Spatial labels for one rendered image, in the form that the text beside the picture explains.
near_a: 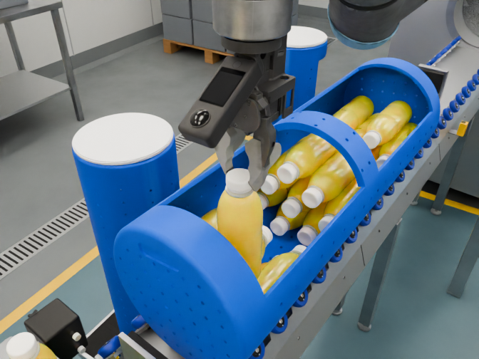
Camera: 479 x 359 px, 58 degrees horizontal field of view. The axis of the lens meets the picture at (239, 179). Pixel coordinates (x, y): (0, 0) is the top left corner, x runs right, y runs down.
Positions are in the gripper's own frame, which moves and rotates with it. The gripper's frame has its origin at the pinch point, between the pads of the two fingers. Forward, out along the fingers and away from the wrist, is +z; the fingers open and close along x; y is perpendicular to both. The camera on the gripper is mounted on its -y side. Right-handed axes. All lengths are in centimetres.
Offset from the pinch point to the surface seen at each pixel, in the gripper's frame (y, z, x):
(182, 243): -9.8, 6.3, 2.2
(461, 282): 129, 119, -30
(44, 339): -24.7, 29.5, 22.4
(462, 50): 189, 37, 10
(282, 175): 22.6, 15.0, 6.4
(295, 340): 8.5, 41.2, -7.9
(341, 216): 19.4, 15.5, -8.5
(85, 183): 11, 36, 62
